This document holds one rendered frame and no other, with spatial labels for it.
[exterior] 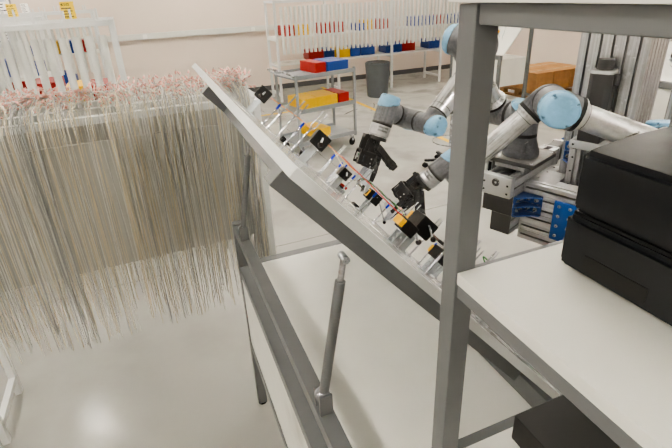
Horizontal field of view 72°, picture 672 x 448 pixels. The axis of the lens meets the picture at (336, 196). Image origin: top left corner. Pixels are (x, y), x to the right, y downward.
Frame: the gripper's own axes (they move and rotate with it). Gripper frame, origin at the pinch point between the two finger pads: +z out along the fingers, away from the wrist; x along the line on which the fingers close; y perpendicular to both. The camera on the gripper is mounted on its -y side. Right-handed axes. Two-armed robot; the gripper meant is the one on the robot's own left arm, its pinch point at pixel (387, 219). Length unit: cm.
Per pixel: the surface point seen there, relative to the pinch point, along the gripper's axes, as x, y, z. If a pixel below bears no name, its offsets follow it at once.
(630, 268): 90, -57, -53
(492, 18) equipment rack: 109, -28, -60
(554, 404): 60, -70, -27
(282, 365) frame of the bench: 42, -30, 41
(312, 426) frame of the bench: 53, -50, 32
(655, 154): 90, -48, -64
